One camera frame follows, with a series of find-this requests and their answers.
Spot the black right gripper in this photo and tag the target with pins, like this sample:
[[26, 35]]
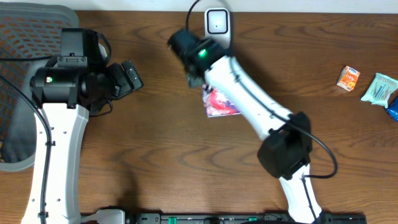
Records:
[[193, 80]]

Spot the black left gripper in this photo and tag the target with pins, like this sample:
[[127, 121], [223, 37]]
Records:
[[123, 78]]

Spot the red purple snack packet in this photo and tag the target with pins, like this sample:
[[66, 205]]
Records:
[[216, 103]]

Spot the small orange box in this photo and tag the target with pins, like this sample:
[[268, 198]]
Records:
[[348, 78]]

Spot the teal snack packet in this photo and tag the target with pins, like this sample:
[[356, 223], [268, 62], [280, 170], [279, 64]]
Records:
[[380, 90]]

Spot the blue cookie packet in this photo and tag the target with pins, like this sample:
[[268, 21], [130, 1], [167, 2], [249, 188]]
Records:
[[392, 110]]

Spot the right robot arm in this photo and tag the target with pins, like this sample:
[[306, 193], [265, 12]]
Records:
[[286, 144]]

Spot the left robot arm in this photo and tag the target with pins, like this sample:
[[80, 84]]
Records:
[[70, 89]]

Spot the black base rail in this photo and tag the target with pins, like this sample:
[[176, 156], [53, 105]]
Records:
[[217, 218]]

